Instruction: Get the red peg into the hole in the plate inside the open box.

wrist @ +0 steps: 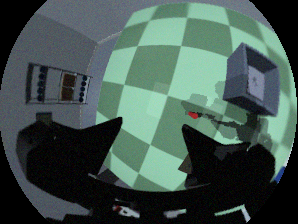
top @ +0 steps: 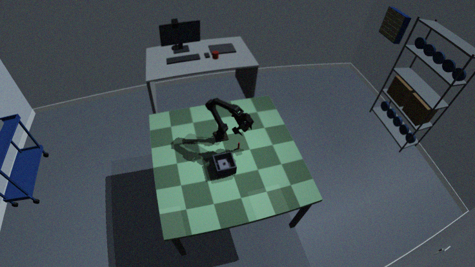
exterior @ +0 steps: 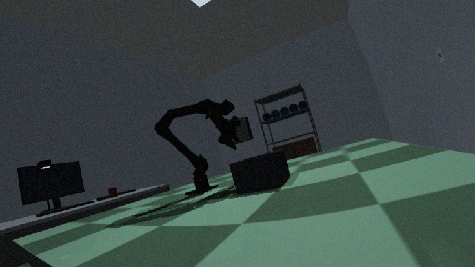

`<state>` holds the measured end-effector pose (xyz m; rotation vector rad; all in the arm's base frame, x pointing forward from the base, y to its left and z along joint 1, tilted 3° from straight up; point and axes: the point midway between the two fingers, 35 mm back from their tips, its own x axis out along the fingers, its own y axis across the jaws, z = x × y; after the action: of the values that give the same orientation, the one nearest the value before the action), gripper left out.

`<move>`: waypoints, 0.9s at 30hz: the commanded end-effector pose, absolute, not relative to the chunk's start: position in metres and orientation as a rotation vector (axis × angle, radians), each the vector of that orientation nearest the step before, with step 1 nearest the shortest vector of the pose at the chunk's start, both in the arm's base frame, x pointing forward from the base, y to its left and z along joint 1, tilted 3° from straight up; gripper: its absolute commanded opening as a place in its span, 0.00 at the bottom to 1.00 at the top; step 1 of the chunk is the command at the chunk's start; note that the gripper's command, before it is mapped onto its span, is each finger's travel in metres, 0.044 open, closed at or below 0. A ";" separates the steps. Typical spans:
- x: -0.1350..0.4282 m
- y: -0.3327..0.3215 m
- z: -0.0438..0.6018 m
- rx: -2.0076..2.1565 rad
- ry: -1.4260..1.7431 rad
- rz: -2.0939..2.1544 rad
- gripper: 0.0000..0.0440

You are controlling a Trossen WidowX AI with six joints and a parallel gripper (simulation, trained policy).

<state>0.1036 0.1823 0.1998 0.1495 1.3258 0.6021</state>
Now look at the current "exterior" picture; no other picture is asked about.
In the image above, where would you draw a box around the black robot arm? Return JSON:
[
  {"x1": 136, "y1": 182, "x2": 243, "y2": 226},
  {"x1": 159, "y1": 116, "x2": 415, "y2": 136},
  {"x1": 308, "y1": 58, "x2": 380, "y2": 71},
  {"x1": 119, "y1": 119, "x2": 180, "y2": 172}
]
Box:
[{"x1": 155, "y1": 99, "x2": 241, "y2": 191}]

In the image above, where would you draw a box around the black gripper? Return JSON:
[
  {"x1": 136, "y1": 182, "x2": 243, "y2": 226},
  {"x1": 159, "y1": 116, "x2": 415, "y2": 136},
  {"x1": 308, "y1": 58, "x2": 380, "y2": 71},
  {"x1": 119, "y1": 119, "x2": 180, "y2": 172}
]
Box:
[{"x1": 215, "y1": 118, "x2": 239, "y2": 150}]

